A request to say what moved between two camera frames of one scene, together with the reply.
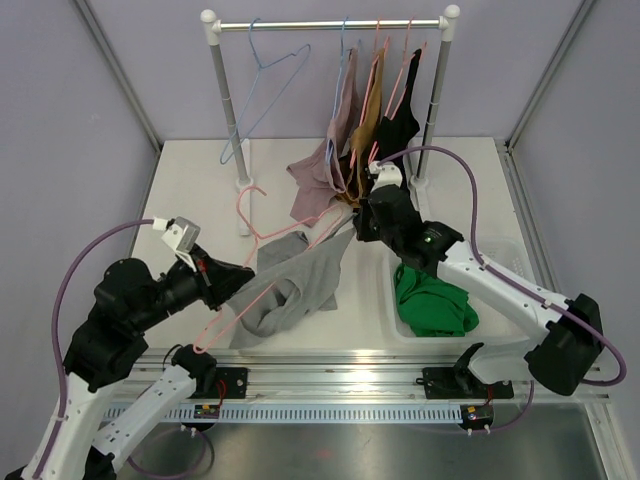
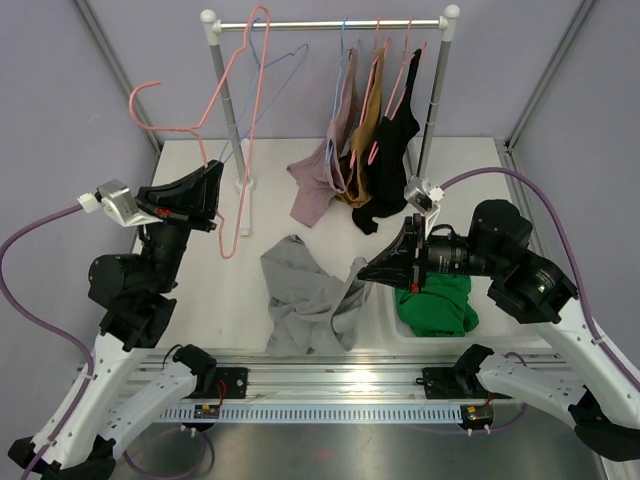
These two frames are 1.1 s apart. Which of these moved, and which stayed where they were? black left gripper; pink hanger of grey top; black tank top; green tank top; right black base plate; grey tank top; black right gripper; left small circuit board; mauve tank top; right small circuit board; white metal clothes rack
Moved: black right gripper; pink hanger of grey top; black left gripper; grey tank top
Stayed: right small circuit board; black tank top; right black base plate; green tank top; left small circuit board; mauve tank top; white metal clothes rack
